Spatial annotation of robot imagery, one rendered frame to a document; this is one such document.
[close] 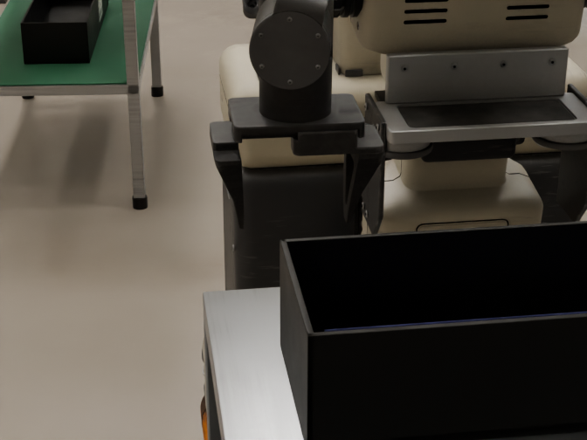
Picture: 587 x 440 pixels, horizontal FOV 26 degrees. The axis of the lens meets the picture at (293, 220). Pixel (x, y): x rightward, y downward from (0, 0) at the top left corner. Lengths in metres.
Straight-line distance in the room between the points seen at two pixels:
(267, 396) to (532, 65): 0.61
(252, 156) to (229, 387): 0.74
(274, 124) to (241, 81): 0.87
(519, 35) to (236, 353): 0.59
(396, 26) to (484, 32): 0.11
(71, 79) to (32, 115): 0.79
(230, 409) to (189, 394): 1.49
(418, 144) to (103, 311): 1.54
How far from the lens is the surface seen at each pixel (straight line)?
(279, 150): 1.83
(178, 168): 3.62
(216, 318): 1.24
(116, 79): 3.29
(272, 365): 1.17
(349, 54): 1.85
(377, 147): 0.99
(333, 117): 0.99
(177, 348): 2.74
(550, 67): 1.56
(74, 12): 3.84
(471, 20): 1.54
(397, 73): 1.51
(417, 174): 1.63
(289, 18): 0.88
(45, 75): 3.34
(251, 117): 0.99
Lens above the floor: 1.42
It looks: 25 degrees down
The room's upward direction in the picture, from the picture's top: straight up
